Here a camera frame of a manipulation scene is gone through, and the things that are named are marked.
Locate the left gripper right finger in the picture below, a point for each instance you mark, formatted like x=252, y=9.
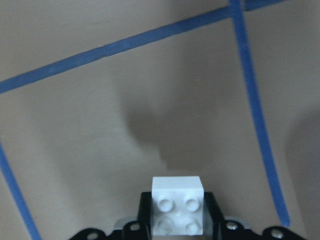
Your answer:
x=213, y=217

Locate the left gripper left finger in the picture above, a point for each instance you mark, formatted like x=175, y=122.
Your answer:
x=145, y=210

